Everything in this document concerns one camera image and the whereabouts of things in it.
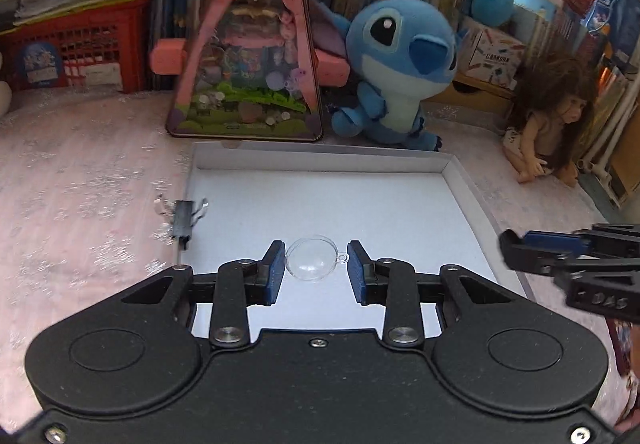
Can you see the blue Stitch plush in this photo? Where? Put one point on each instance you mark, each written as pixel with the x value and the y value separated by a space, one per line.
pixel 403 52

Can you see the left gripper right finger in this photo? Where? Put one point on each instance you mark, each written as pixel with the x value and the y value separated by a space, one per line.
pixel 397 286

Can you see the black binder clip on tray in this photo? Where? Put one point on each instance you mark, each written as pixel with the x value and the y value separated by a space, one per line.
pixel 182 216

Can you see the white patterned cardboard box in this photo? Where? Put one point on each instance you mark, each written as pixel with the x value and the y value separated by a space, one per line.
pixel 489 55

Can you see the red smartphone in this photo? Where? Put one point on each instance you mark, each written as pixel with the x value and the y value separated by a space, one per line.
pixel 626 345

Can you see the clear plastic half sphere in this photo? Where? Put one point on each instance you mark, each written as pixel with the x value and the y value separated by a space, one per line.
pixel 313 258

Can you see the white shallow cardboard tray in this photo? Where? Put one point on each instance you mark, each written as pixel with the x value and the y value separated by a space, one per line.
pixel 419 207

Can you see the pink triangular miniature house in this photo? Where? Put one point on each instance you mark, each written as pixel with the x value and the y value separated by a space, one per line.
pixel 250 70

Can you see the red plastic crate left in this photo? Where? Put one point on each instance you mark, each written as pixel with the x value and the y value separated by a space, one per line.
pixel 103 45

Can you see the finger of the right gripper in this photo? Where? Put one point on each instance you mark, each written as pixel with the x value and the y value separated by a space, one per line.
pixel 586 277
pixel 540 252

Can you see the wooden drawer box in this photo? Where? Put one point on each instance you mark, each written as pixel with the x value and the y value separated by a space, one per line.
pixel 471 93

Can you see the brown haired doll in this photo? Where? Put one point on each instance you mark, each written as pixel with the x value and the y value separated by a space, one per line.
pixel 552 106

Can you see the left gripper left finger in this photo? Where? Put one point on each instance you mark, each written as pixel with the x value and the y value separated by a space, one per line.
pixel 235 287

